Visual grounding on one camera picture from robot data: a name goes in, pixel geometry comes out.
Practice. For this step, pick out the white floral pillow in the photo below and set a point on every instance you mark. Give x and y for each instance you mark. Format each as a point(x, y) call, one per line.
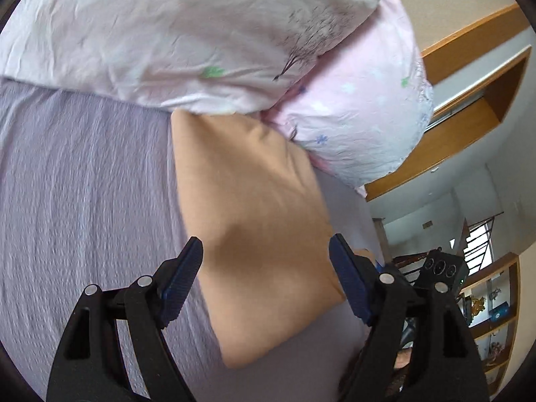
point(180, 37)

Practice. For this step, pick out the lavender bed sheet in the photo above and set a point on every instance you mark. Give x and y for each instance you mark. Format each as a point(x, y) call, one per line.
point(83, 201)

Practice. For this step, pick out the wooden shelf unit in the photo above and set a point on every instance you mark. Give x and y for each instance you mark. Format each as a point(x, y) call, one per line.
point(513, 301)

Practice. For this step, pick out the pink floral pillow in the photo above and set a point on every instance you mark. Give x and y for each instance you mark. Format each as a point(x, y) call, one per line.
point(360, 109)

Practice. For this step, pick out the orange cloth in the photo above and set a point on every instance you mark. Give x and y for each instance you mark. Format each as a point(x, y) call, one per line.
point(255, 226)

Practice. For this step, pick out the barred window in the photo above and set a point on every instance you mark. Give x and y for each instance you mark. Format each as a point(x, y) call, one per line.
point(477, 247)

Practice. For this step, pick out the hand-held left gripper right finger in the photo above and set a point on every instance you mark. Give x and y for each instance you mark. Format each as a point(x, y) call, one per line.
point(349, 278)

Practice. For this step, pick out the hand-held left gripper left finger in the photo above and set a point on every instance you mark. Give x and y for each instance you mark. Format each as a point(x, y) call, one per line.
point(178, 287)

